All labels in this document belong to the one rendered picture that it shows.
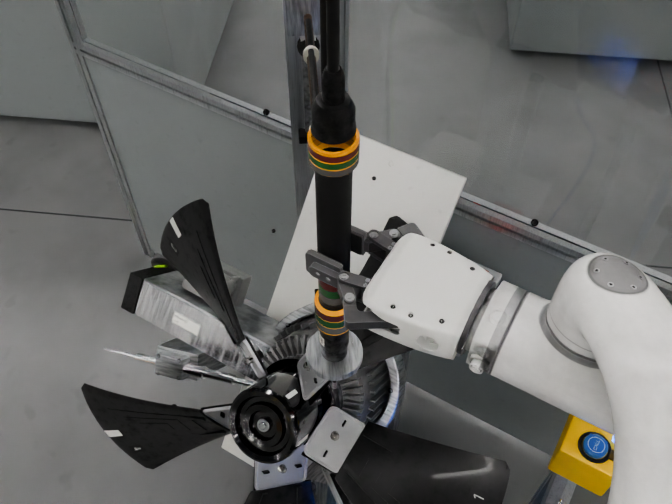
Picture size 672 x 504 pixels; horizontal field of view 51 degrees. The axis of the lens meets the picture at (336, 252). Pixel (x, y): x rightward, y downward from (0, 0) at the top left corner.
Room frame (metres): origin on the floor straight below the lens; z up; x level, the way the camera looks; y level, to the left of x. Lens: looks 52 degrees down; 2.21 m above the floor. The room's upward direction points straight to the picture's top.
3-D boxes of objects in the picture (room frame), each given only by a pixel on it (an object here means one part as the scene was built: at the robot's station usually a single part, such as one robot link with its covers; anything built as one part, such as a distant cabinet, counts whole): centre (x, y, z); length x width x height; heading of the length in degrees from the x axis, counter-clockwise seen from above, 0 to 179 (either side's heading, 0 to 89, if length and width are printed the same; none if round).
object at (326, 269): (0.39, 0.01, 1.65); 0.07 x 0.03 x 0.03; 59
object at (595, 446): (0.46, -0.44, 1.08); 0.04 x 0.04 x 0.02
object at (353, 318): (0.36, -0.04, 1.65); 0.08 x 0.06 x 0.01; 119
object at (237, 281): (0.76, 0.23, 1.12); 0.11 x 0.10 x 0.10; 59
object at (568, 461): (0.50, -0.46, 1.02); 0.16 x 0.10 x 0.11; 149
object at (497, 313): (0.34, -0.14, 1.65); 0.09 x 0.03 x 0.08; 149
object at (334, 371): (0.44, 0.00, 1.49); 0.09 x 0.07 x 0.10; 4
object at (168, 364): (0.61, 0.30, 1.08); 0.07 x 0.04 x 0.06; 70
